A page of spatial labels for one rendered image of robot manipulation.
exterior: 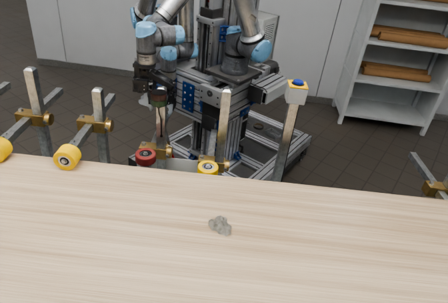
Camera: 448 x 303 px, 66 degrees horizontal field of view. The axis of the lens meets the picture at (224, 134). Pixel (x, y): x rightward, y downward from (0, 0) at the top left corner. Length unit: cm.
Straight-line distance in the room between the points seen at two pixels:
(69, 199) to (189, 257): 45
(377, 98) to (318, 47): 92
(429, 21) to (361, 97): 98
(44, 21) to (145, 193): 360
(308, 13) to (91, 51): 248
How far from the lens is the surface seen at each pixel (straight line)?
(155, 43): 136
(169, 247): 105
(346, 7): 390
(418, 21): 411
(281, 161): 148
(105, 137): 152
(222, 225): 109
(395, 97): 435
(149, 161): 136
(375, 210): 134
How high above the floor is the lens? 171
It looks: 32 degrees down
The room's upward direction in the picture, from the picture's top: 7 degrees clockwise
